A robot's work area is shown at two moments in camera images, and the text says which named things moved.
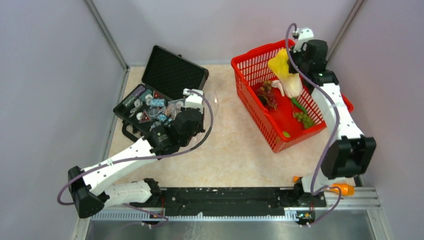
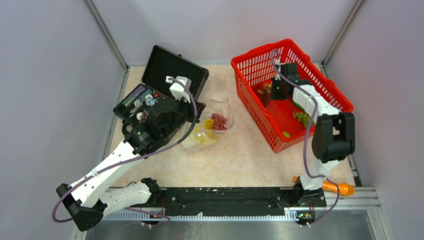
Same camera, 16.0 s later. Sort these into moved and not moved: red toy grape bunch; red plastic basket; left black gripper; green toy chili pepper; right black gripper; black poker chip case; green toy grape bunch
Moved: right black gripper; left black gripper; red toy grape bunch
Not moved: red plastic basket; green toy grape bunch; green toy chili pepper; black poker chip case
